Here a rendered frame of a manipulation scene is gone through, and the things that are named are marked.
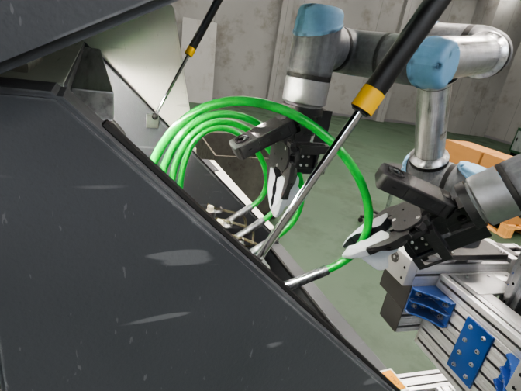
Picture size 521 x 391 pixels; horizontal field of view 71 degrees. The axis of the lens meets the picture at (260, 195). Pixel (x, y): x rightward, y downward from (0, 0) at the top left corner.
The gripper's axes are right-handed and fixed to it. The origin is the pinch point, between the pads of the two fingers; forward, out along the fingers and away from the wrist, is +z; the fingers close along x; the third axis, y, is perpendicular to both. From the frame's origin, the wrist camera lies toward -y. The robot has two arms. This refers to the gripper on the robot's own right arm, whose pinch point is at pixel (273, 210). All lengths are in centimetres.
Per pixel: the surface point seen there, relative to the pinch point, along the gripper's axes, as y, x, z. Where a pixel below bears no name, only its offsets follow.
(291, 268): 18.4, 17.0, 26.2
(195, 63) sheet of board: 212, 938, 25
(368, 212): 9.2, -14.7, -6.3
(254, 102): -9.8, -6.9, -20.5
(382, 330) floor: 133, 74, 121
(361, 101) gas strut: -11.7, -32.3, -24.9
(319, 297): 19.4, 4.1, 26.2
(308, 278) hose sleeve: 2.6, -12.2, 7.2
